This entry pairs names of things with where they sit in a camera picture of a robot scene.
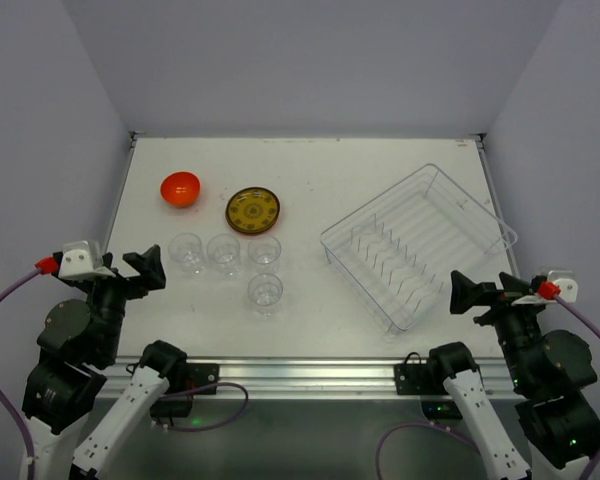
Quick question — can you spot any white wire dish rack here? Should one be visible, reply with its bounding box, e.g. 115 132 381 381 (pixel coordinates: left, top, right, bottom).
320 164 517 333

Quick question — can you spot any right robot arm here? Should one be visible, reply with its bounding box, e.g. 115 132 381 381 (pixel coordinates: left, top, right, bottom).
427 270 600 479

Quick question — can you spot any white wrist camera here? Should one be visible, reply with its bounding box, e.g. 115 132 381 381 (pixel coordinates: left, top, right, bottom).
58 240 111 281
513 268 579 305

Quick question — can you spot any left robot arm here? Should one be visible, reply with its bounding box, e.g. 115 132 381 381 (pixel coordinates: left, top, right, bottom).
20 241 187 479

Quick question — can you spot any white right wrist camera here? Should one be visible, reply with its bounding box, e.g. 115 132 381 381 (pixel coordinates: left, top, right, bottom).
513 268 579 305

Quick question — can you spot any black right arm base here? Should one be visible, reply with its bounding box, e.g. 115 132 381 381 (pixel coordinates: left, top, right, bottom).
393 342 480 422

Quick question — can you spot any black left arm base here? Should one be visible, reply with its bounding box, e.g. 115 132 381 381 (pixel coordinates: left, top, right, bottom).
139 340 220 427

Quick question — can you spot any aluminium mounting rail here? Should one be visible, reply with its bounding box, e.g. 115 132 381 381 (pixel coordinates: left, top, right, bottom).
96 357 523 401

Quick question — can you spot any orange plastic bowl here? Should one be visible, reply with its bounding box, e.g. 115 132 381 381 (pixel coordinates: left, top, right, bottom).
160 171 201 208

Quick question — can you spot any dark olive plastic plate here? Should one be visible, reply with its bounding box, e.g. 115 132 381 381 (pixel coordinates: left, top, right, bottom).
225 187 281 236

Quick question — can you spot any clear plastic cup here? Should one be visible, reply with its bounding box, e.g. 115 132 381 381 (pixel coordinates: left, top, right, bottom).
206 234 241 276
247 235 282 274
247 273 284 316
168 233 206 274

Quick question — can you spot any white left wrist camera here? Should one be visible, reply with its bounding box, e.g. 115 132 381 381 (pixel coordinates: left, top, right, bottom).
58 240 111 281

